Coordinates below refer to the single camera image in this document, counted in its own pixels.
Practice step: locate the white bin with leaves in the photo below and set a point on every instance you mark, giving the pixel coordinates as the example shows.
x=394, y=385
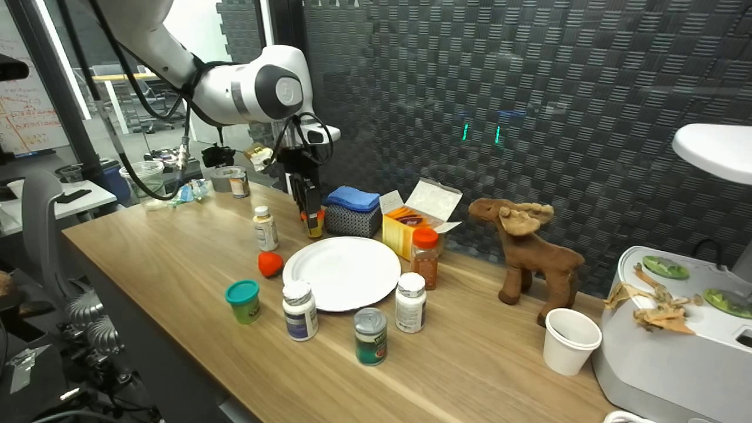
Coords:
x=675, y=339

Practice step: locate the white paper plate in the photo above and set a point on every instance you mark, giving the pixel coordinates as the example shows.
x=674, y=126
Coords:
x=345, y=273

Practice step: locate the blue sponge cloth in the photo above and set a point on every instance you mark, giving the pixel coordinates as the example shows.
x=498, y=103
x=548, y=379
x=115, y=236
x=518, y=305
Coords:
x=354, y=198

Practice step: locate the teal lid green cup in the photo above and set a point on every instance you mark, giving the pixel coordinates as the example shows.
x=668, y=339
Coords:
x=243, y=297

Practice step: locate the open orange cardboard box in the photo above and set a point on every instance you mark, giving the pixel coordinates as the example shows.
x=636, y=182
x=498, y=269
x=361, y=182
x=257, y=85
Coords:
x=431, y=206

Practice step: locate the white paper cup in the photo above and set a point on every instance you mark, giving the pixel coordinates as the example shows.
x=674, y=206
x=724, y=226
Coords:
x=570, y=339

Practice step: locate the orange lid spice jar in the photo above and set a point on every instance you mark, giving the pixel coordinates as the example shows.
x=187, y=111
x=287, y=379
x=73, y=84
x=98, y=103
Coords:
x=425, y=260

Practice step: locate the white bowl on stand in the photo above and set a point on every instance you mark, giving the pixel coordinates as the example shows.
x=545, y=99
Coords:
x=718, y=149

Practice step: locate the white supplement bottle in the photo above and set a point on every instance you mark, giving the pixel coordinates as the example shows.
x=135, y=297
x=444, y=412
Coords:
x=409, y=305

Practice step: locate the brown plush moose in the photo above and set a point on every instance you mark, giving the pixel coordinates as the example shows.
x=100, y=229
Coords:
x=527, y=256

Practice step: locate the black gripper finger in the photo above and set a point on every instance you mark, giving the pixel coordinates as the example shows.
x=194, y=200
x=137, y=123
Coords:
x=295, y=186
x=313, y=203

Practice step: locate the small white pill bottle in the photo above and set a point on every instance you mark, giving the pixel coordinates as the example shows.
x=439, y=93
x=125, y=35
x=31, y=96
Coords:
x=264, y=229

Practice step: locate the orange lid small cup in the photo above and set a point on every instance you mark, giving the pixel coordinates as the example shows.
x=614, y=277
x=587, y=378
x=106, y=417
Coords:
x=313, y=222

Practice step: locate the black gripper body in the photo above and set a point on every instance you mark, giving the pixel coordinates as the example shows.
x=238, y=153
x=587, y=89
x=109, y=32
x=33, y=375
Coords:
x=305, y=166

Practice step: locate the grey foam block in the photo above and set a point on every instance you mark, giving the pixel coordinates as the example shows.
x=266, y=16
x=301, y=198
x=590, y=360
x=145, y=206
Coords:
x=346, y=222

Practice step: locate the blue label white bottle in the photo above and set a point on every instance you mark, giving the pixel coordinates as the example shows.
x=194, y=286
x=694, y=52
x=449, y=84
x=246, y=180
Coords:
x=299, y=312

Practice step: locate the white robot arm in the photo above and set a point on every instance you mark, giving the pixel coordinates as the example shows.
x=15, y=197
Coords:
x=273, y=89

